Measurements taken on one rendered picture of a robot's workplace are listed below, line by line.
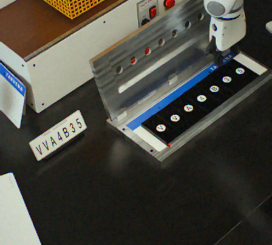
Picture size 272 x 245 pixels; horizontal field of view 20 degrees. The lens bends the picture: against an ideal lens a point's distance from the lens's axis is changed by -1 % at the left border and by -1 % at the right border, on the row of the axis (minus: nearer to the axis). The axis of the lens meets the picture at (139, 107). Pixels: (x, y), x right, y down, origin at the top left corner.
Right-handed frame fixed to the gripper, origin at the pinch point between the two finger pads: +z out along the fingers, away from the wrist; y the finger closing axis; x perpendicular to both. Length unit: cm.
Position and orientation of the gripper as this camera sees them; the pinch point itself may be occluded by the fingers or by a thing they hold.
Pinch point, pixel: (226, 54)
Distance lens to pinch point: 211.8
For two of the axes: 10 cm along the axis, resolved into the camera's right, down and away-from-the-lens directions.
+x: -6.7, -4.9, 5.5
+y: 7.4, -5.1, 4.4
